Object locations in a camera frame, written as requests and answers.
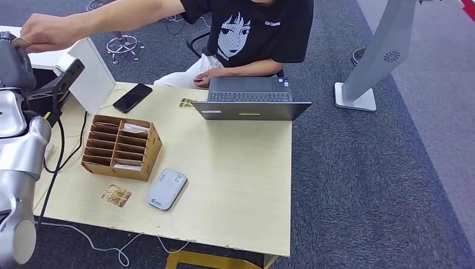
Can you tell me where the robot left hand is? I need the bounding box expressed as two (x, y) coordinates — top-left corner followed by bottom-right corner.
(0, 31), (37, 91)

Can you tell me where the person's left hand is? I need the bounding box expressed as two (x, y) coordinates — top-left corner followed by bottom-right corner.
(193, 68), (223, 89)

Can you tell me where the person's right hand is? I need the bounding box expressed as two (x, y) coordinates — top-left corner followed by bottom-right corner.
(19, 13), (81, 53)

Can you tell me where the person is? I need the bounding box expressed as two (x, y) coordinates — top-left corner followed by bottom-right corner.
(19, 0), (314, 89)

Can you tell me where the cardboard card organizer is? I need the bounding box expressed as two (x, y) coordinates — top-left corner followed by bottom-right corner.
(81, 114), (163, 183)

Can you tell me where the grey card reader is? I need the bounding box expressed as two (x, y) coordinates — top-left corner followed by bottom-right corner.
(145, 168), (188, 212)

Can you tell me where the black box with yellow label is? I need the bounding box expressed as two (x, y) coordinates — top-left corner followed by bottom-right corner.
(22, 67), (71, 116)

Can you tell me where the grey laptop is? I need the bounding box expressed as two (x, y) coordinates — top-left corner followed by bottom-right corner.
(191, 77), (313, 122)

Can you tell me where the white cabinet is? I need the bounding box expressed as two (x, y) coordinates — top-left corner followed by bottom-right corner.
(0, 25), (117, 117)

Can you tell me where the black round stool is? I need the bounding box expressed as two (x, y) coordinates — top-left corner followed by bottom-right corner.
(86, 0), (146, 66)

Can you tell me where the black smartphone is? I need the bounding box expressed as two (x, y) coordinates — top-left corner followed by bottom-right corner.
(113, 82), (153, 114)

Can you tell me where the dark round floor base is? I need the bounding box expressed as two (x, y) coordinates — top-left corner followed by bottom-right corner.
(351, 47), (368, 67)

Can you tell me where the grey kiosk stand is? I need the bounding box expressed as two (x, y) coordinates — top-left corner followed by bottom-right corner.
(334, 0), (416, 113)

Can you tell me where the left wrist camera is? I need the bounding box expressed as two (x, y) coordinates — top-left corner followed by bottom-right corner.
(53, 53), (85, 88)

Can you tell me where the black camera bracket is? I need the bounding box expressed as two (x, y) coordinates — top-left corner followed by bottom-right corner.
(24, 59), (85, 108)

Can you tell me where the white floor cable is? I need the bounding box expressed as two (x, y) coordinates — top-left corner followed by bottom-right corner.
(163, 15), (212, 30)

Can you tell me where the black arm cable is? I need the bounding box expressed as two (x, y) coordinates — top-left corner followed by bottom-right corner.
(35, 92), (67, 229)

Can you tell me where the white power strip cable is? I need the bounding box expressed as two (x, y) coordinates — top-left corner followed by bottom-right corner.
(37, 222), (190, 269)

